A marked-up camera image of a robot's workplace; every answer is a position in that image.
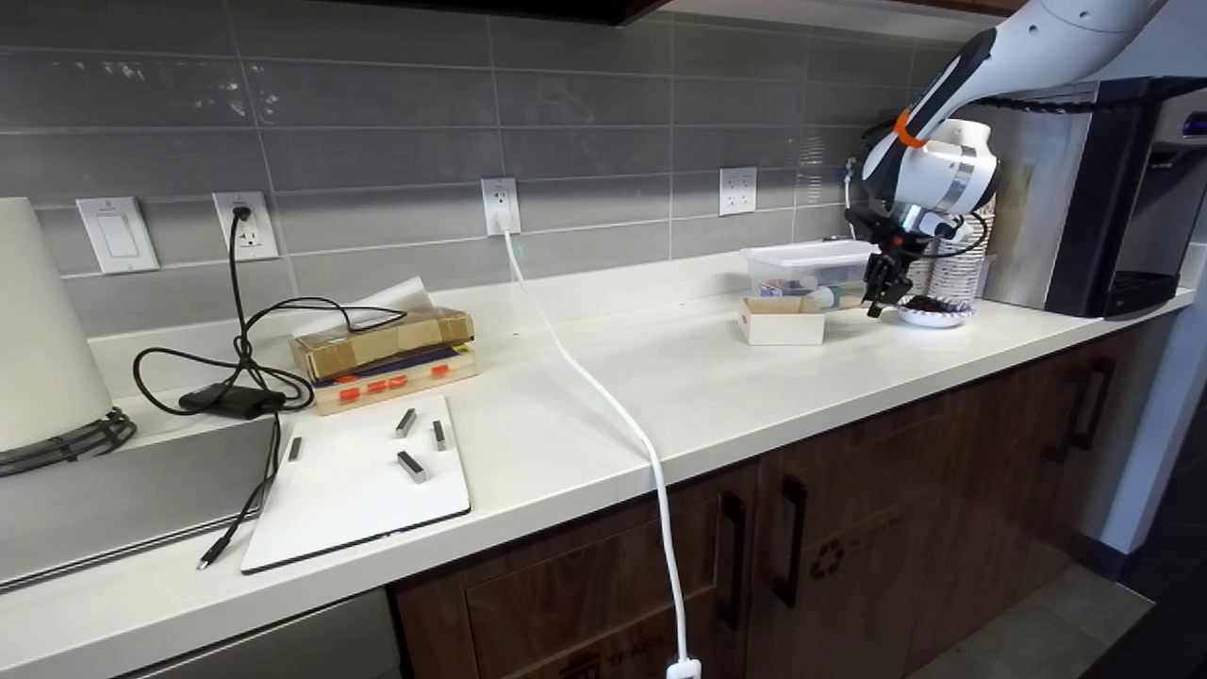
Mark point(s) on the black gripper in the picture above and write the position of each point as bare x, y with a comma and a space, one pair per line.
894, 228

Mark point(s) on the clear plastic storage container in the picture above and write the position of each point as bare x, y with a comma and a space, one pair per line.
804, 264

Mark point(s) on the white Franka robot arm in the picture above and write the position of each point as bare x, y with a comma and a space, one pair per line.
1079, 31

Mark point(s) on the black and white bowl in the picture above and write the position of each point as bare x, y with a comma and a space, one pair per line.
936, 315

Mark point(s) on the stack of patterned paper cups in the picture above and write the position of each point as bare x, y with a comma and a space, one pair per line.
967, 267

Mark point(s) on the small open wooden box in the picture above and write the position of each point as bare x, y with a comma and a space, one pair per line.
781, 326

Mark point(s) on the brown wooden cabinet door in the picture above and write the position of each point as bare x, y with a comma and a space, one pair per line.
542, 588
868, 529
1020, 452

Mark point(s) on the black and silver coffee machine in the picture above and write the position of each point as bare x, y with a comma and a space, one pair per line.
1108, 199

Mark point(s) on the white paper sheet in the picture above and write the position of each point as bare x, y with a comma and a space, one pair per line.
390, 299

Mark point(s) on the wooden tray with orange labels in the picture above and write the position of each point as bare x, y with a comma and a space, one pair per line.
398, 381

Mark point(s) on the small black marker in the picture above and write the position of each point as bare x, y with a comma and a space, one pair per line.
405, 421

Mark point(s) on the brown cardboard box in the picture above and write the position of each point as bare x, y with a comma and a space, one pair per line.
378, 340

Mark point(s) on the white flat board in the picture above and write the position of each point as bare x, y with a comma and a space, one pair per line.
351, 503

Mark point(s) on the grey dishwasher front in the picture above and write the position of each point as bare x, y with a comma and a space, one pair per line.
287, 646

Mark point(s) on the steel sink with drainboard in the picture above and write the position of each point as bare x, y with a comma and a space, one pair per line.
116, 496

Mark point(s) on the white paper towel roll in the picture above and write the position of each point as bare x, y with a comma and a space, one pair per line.
42, 340

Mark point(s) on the white wall outlet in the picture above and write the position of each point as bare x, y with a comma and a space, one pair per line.
500, 196
263, 232
737, 188

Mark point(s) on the white light switch plate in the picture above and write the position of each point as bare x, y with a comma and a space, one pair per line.
120, 235

